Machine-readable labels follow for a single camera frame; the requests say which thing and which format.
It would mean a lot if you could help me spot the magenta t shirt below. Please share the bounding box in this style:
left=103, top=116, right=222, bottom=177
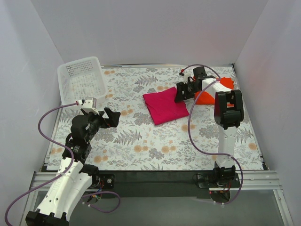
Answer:
left=143, top=87, right=189, bottom=126

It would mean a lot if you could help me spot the white plastic basket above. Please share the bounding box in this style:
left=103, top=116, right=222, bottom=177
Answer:
left=57, top=56, right=108, bottom=105

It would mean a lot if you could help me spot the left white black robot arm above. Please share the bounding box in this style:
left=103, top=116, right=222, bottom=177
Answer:
left=25, top=108, right=121, bottom=226

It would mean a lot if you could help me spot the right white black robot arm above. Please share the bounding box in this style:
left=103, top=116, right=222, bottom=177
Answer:
left=174, top=64, right=244, bottom=187

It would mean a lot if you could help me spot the folded orange t shirt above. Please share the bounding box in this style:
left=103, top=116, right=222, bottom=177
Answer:
left=196, top=77, right=234, bottom=105

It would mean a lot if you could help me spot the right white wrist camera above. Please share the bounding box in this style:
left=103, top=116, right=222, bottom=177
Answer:
left=182, top=73, right=194, bottom=84

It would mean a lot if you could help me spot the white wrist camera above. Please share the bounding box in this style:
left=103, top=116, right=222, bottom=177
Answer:
left=79, top=97, right=99, bottom=115
left=182, top=73, right=194, bottom=84

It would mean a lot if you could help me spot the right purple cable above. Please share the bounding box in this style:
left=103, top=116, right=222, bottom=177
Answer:
left=181, top=64, right=244, bottom=205

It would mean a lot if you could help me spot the purple cable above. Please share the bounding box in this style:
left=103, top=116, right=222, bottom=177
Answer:
left=181, top=64, right=244, bottom=205
left=4, top=101, right=121, bottom=226

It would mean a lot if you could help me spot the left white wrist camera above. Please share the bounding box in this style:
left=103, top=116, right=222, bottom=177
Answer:
left=79, top=97, right=99, bottom=115

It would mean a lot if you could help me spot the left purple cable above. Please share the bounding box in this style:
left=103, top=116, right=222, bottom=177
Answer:
left=4, top=101, right=121, bottom=226

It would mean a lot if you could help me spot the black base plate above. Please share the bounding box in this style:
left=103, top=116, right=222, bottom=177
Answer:
left=88, top=170, right=240, bottom=199

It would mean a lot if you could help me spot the aluminium frame rail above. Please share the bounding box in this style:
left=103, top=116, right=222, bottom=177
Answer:
left=19, top=171, right=56, bottom=226

